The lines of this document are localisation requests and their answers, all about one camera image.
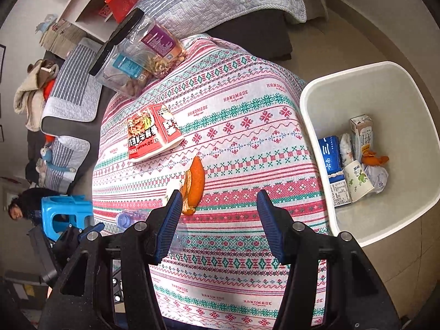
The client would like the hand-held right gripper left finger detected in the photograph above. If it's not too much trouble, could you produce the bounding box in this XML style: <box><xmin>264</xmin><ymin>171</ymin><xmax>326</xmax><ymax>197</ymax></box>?
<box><xmin>38</xmin><ymin>190</ymin><xmax>183</xmax><ymax>330</ymax></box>

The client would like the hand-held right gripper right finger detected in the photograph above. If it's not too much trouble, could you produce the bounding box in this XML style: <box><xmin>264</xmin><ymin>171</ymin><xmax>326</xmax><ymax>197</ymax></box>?
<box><xmin>257</xmin><ymin>190</ymin><xmax>403</xmax><ymax>330</ymax></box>

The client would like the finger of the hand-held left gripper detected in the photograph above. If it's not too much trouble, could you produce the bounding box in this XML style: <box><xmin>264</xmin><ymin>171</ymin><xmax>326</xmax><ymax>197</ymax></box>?
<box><xmin>51</xmin><ymin>222</ymin><xmax>105</xmax><ymax>269</ymax></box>

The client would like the crushed clear plastic bottle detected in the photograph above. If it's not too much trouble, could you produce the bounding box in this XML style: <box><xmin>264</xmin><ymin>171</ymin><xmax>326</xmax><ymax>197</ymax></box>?
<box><xmin>116</xmin><ymin>209</ymin><xmax>188</xmax><ymax>251</ymax></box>

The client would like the long orange peel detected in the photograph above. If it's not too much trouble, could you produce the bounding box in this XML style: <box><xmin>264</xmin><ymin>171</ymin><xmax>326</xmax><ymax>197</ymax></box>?
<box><xmin>180</xmin><ymin>156</ymin><xmax>206</xmax><ymax>216</ymax></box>

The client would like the dark blue and white box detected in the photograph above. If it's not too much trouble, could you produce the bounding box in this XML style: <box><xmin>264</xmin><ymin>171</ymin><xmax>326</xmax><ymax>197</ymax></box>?
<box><xmin>318</xmin><ymin>135</ymin><xmax>353</xmax><ymax>208</ymax></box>

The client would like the red instant noodle cup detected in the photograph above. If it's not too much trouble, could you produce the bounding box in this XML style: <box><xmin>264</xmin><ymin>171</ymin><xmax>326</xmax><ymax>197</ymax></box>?
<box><xmin>126</xmin><ymin>103</ymin><xmax>184</xmax><ymax>164</ymax></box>

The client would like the paper cup with green leaves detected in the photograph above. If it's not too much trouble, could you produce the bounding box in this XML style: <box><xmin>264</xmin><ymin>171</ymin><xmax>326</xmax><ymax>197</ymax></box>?
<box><xmin>342</xmin><ymin>160</ymin><xmax>375</xmax><ymax>203</ymax></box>

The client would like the white food wrapper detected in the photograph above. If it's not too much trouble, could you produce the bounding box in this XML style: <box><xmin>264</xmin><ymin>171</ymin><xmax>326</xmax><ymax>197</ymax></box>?
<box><xmin>339</xmin><ymin>132</ymin><xmax>354</xmax><ymax>166</ymax></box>

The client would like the white paper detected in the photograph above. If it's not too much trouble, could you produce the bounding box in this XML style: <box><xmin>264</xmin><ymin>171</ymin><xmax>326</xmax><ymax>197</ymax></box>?
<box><xmin>364</xmin><ymin>165</ymin><xmax>390</xmax><ymax>194</ymax></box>

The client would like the small curled orange peel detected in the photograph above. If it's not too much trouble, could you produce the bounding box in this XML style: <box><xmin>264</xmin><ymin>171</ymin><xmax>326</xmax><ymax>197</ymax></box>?
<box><xmin>361</xmin><ymin>148</ymin><xmax>390</xmax><ymax>167</ymax></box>

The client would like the white and brown milk carton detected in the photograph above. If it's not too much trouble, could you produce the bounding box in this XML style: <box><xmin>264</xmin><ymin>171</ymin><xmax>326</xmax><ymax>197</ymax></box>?
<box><xmin>350</xmin><ymin>113</ymin><xmax>374</xmax><ymax>160</ymax></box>

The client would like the white plastic waste bin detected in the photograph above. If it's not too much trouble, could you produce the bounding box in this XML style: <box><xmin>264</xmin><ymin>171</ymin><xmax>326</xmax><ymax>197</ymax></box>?
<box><xmin>299</xmin><ymin>61</ymin><xmax>435</xmax><ymax>248</ymax></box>

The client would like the blue plastic stool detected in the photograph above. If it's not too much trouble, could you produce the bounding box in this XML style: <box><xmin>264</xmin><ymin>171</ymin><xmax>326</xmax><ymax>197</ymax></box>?
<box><xmin>40</xmin><ymin>195</ymin><xmax>94</xmax><ymax>242</ymax></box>

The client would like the grey striped sofa seat cover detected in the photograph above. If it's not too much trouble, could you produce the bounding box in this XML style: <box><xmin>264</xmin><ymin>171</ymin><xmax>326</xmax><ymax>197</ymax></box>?
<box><xmin>45</xmin><ymin>136</ymin><xmax>92</xmax><ymax>188</ymax></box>

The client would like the blue plush toy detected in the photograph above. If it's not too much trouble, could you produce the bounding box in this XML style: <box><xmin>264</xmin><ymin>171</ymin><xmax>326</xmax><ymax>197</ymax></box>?
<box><xmin>36</xmin><ymin>146</ymin><xmax>78</xmax><ymax>180</ymax></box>

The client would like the patterned striped tablecloth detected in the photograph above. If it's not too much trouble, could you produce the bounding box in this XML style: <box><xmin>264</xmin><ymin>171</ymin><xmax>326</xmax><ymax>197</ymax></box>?
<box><xmin>91</xmin><ymin>34</ymin><xmax>332</xmax><ymax>330</ymax></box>

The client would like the dark sofa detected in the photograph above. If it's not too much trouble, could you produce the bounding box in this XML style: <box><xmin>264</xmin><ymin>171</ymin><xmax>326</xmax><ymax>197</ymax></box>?
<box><xmin>26</xmin><ymin>38</ymin><xmax>107</xmax><ymax>195</ymax></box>

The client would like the red plush toy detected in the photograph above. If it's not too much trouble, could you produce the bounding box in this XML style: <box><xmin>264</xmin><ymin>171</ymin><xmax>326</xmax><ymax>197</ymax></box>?
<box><xmin>42</xmin><ymin>78</ymin><xmax>58</xmax><ymax>101</ymax></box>

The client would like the grey striped sofa back cover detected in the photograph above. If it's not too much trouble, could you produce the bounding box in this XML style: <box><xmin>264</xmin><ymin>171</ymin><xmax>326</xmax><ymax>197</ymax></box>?
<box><xmin>41</xmin><ymin>38</ymin><xmax>104</xmax><ymax>124</ymax></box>

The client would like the beige blanket pile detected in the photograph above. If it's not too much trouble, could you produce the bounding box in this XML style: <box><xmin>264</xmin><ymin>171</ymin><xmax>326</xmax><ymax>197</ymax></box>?
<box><xmin>14</xmin><ymin>58</ymin><xmax>61</xmax><ymax>132</ymax></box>

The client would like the clear jar with blue label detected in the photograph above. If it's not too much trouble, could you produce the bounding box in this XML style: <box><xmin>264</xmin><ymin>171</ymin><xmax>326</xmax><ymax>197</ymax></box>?
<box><xmin>88</xmin><ymin>39</ymin><xmax>157</xmax><ymax>97</ymax></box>

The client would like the clear jar with purple label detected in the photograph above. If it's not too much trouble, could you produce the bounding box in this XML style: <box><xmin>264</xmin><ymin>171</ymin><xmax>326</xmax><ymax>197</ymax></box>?
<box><xmin>108</xmin><ymin>8</ymin><xmax>188</xmax><ymax>80</ymax></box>

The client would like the dark bed base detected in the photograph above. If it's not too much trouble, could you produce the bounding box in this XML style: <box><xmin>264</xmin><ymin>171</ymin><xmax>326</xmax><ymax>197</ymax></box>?
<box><xmin>206</xmin><ymin>7</ymin><xmax>293</xmax><ymax>62</ymax></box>

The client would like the stack of cardboard boxes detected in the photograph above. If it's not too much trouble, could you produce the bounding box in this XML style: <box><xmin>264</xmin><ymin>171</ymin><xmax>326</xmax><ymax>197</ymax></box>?
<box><xmin>40</xmin><ymin>21</ymin><xmax>87</xmax><ymax>54</ymax></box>

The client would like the white headboard shelf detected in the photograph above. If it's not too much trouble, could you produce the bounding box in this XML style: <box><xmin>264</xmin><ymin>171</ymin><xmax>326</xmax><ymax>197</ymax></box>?
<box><xmin>34</xmin><ymin>0</ymin><xmax>155</xmax><ymax>40</ymax></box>

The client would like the grey striped bed quilt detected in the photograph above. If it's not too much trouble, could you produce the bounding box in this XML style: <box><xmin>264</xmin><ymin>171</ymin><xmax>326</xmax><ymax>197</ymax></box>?
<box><xmin>137</xmin><ymin>0</ymin><xmax>307</xmax><ymax>40</ymax></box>

